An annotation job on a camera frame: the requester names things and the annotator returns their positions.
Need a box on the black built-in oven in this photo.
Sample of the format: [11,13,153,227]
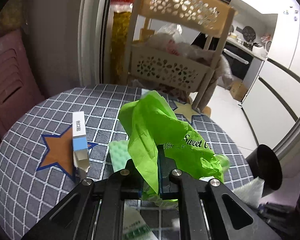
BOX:
[223,42,253,80]

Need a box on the green plastic bag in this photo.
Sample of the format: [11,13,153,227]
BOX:
[119,91,230,199]

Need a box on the white refrigerator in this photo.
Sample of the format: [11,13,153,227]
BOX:
[242,0,300,148]

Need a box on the black trash bin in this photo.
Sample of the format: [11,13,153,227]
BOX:
[246,144,283,197]

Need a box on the pink plastic stool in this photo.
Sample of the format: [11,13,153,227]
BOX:
[0,29,44,143]

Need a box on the grey checkered tablecloth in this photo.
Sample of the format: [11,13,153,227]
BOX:
[0,85,253,239]

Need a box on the beige plastic shelf rack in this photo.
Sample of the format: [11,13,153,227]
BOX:
[121,0,236,111]

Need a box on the cardboard box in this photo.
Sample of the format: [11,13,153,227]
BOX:
[230,81,248,102]

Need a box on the light green sponge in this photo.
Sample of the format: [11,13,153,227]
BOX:
[109,140,131,172]

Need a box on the white green package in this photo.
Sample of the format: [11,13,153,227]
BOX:
[122,204,158,240]

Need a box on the white blue carton box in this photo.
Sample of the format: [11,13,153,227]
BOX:
[72,111,90,179]

